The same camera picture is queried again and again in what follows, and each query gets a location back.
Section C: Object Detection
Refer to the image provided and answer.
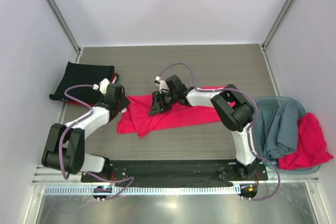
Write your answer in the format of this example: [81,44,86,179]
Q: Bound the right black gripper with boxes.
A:
[149,91,177,116]

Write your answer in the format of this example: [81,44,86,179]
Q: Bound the pink t shirt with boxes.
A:
[278,113,334,170]
[117,94,220,138]

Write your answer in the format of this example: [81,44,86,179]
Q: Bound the black t shirt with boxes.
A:
[49,62,114,104]

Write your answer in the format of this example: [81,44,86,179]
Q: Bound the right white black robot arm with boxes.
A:
[149,75,258,180]

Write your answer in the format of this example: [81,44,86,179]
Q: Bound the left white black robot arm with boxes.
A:
[41,79,130,182]

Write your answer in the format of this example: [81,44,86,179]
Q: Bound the blue plastic basket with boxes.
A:
[253,95,323,175]

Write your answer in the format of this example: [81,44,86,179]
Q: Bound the grey blue t shirt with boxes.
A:
[256,100,302,159]

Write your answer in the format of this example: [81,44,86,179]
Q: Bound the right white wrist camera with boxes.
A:
[154,76,171,94]

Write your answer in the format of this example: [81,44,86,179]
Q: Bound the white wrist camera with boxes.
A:
[92,78,111,95]
[154,76,171,94]

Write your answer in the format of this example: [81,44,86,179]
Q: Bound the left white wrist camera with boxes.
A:
[92,78,111,95]

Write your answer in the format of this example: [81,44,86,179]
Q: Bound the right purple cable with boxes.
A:
[160,63,282,202]

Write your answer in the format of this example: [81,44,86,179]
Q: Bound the purple cable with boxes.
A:
[160,63,282,202]
[59,84,135,200]

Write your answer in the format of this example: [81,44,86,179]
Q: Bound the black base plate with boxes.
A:
[95,159,268,188]

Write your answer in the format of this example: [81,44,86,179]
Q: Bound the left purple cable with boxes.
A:
[59,84,135,200]

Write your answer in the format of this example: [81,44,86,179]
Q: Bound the slotted white cable duct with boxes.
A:
[44,184,240,196]

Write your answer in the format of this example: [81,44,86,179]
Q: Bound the left aluminium frame post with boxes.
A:
[46,0,81,55]

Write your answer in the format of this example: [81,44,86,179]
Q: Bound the aluminium frame post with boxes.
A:
[260,0,295,51]
[46,0,81,55]

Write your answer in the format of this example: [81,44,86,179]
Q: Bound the right aluminium frame post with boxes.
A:
[260,0,295,51]

